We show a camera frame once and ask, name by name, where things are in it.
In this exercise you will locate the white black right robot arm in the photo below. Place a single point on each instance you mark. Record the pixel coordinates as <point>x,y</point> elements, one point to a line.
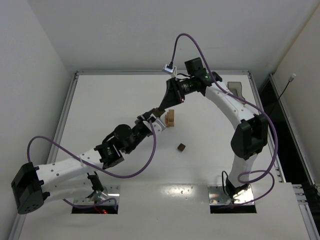
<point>251,129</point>

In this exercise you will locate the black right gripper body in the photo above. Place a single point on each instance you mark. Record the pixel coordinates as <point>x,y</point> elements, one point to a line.
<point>175,89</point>

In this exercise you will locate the metal base plate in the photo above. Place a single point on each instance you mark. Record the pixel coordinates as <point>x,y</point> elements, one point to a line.
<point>217,197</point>
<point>109,195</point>

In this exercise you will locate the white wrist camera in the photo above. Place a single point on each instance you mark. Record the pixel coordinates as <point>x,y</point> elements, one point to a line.
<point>158,125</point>
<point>170,70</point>

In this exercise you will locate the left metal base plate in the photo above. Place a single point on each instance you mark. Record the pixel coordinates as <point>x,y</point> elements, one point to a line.
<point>109,195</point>

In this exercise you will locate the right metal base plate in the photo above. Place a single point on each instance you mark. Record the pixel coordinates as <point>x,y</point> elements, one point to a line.
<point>217,197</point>

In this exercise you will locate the long light wood block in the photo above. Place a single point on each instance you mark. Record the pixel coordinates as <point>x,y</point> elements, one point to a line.
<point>172,123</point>
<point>167,123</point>

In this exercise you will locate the smoky transparent plastic container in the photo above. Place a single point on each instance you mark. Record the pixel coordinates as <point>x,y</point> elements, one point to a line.
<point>235,88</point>

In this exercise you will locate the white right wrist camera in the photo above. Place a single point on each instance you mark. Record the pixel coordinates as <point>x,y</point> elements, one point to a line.
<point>170,70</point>

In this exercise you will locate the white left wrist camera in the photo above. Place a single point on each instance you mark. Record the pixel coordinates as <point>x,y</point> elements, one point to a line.
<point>158,125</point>

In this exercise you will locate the dark wood notched block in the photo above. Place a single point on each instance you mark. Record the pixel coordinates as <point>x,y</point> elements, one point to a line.
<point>158,112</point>

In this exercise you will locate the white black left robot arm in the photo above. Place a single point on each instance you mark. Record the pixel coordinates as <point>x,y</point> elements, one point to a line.
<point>77,177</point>

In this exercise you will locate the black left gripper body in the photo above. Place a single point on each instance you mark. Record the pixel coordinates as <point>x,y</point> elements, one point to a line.
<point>145,120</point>

